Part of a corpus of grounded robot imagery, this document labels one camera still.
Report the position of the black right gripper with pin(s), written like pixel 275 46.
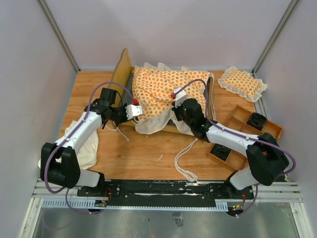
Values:
pixel 176 109

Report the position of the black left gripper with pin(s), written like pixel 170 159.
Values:
pixel 124 107

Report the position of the duck print bed cover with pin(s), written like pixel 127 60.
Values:
pixel 162 147

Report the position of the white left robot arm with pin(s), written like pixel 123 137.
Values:
pixel 59 163

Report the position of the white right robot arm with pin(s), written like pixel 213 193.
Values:
pixel 267 161

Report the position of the wooden compartment organizer box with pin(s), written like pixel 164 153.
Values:
pixel 237 122

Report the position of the dark rolled sock lower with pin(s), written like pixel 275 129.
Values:
pixel 220 151

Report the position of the dark rolled sock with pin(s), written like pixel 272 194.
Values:
pixel 220 151
pixel 257 121

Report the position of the duck print small pillow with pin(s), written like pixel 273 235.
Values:
pixel 242 83

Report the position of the cream cloth pile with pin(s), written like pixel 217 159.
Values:
pixel 87 156

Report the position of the dark rolled sock upper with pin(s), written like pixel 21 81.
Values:
pixel 257 121

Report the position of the wooden pet bed frame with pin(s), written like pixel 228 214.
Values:
pixel 152 86

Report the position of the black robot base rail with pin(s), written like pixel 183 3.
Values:
pixel 166 195

